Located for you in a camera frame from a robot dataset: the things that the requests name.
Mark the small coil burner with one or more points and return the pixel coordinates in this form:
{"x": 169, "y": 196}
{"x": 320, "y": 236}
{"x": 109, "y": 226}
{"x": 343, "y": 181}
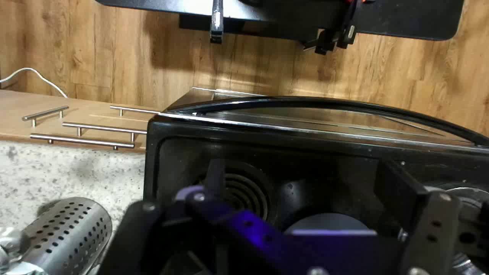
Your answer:
{"x": 250, "y": 193}

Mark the perforated metal utensil holder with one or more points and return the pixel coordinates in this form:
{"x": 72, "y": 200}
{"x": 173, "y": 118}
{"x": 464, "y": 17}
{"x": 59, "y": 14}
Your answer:
{"x": 71, "y": 234}

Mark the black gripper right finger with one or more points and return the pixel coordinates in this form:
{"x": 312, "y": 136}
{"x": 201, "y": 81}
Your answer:
{"x": 433, "y": 234}

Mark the black electric stove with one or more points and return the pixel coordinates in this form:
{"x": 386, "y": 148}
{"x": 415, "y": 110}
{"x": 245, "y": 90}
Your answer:
{"x": 254, "y": 153}

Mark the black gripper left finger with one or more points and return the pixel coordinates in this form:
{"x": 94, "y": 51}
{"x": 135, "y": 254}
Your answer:
{"x": 135, "y": 239}

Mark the metal platform post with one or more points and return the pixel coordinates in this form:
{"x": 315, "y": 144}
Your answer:
{"x": 218, "y": 23}

